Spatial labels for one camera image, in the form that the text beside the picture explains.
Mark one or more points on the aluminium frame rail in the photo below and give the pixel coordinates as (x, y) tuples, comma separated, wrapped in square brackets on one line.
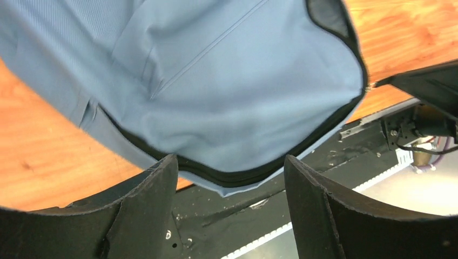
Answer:
[(362, 155)]

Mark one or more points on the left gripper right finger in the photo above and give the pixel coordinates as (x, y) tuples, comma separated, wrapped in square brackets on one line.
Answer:
[(330, 221)]

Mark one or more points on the blue fabric backpack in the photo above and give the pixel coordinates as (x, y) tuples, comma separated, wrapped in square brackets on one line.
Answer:
[(230, 87)]

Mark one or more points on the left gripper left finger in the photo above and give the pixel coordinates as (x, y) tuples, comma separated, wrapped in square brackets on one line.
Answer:
[(128, 220)]

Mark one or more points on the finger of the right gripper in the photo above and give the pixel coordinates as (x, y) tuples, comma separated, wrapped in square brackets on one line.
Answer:
[(434, 85)]

